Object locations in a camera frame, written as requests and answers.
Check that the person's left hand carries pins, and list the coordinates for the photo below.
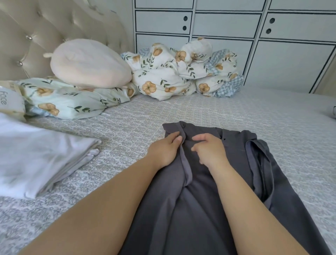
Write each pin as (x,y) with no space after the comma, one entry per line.
(164,150)

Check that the person's right hand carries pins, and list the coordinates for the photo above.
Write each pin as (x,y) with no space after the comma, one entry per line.
(210,150)

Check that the dark grey garment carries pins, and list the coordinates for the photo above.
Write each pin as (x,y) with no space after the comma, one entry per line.
(183,210)

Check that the bed with grey patterned sheet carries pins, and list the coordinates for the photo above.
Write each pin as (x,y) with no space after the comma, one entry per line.
(294,131)

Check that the white garment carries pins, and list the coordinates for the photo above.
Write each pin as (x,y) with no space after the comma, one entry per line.
(36,157)

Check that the person's left forearm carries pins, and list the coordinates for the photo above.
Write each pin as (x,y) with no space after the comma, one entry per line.
(94,215)

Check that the person's right forearm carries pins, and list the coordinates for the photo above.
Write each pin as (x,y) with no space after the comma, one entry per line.
(252,215)

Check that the floral bunched quilt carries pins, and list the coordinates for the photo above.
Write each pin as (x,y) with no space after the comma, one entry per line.
(228,79)

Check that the floral pillow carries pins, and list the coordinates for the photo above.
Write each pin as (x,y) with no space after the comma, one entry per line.
(63,100)

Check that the pink plush pillow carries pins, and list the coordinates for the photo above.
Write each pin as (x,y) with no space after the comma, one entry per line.
(89,63)

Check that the white wardrobe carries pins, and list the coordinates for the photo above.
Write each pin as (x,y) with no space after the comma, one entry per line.
(288,47)

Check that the white packet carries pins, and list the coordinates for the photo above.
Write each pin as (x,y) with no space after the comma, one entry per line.
(10,102)

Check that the beige tufted headboard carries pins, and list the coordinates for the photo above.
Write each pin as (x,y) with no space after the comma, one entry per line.
(47,26)

